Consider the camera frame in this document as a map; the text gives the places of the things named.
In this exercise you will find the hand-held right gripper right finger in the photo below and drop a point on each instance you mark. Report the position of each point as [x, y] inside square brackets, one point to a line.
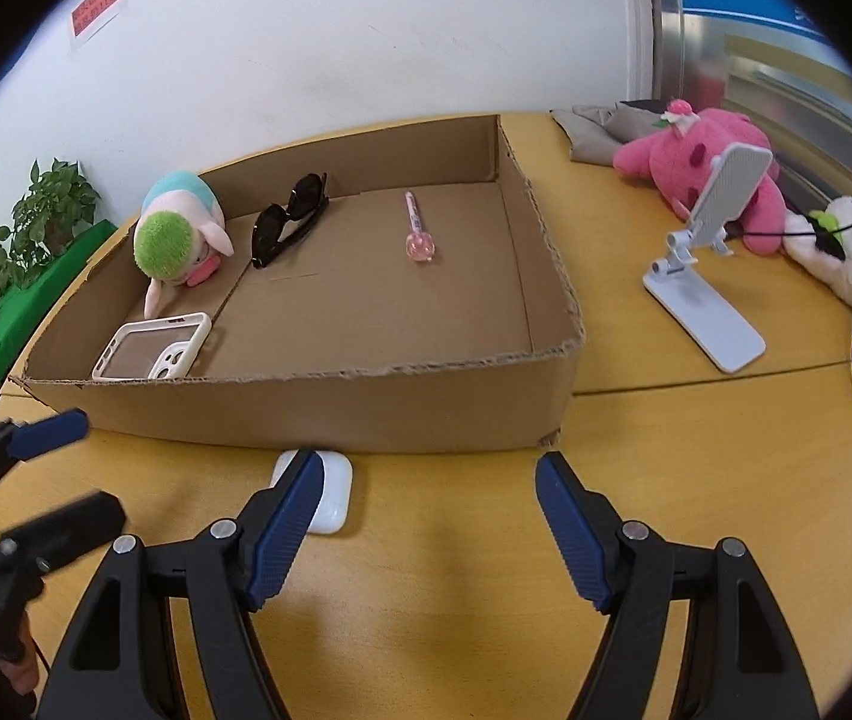
[576, 532]

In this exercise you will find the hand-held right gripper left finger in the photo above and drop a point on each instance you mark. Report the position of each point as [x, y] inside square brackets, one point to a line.
[287, 532]

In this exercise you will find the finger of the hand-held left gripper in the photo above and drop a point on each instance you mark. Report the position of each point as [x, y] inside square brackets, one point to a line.
[73, 525]
[51, 431]

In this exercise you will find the white earbuds case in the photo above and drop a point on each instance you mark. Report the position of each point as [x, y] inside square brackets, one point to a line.
[332, 495]

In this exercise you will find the cream phone case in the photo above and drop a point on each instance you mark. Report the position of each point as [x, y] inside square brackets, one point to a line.
[163, 321]

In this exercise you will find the teal pink green plush toy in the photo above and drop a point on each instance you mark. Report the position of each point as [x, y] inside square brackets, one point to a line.
[171, 240]

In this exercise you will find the cardboard box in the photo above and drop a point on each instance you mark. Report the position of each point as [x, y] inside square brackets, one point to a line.
[366, 292]

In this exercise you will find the black sunglasses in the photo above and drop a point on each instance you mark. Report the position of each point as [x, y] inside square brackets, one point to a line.
[270, 232]

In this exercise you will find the pink pen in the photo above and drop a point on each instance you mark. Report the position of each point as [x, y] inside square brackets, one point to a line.
[420, 247]

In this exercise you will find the person's left hand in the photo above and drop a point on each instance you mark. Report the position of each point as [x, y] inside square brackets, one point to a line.
[17, 679]

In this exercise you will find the green board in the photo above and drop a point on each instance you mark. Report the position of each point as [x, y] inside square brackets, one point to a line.
[13, 322]

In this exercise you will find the large potted plant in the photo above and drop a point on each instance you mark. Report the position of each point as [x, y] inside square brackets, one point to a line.
[51, 202]

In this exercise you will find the white phone stand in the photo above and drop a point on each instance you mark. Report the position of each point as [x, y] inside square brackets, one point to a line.
[703, 330]

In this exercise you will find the grey cloth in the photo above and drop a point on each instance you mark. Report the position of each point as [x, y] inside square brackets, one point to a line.
[591, 131]

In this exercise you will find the metal framed glass door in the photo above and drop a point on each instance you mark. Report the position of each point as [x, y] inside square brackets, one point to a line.
[681, 75]

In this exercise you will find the blue banner sign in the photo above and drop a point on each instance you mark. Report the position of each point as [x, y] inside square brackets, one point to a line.
[741, 4]

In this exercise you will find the red wall sign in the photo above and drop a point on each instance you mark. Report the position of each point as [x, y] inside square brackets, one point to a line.
[96, 11]

